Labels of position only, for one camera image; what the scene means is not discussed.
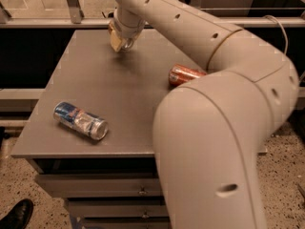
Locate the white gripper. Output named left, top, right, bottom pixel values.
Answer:
left=107, top=7, right=147, bottom=53

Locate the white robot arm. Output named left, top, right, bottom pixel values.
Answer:
left=112, top=0, right=298, bottom=229

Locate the red orange soda can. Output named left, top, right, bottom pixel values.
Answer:
left=168, top=64, right=207, bottom=87

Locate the blue silver energy drink can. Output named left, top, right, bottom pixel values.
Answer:
left=53, top=102, right=109, bottom=141

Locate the grey metal railing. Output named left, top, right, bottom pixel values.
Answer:
left=0, top=0, right=305, bottom=28

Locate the grey drawer cabinet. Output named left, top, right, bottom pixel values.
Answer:
left=13, top=30, right=264, bottom=229

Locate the black shoe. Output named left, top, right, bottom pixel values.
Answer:
left=0, top=198, right=33, bottom=229

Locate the white cable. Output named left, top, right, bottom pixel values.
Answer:
left=262, top=14, right=289, bottom=56

